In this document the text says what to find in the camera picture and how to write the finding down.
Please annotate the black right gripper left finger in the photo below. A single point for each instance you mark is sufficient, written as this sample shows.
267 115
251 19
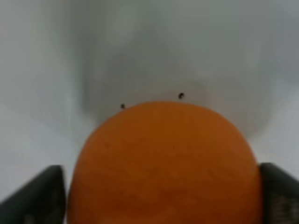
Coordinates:
41 201

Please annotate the orange fruit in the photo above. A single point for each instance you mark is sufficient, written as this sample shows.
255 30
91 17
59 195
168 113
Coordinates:
166 163

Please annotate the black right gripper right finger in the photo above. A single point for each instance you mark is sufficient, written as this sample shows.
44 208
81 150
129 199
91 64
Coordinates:
280 195

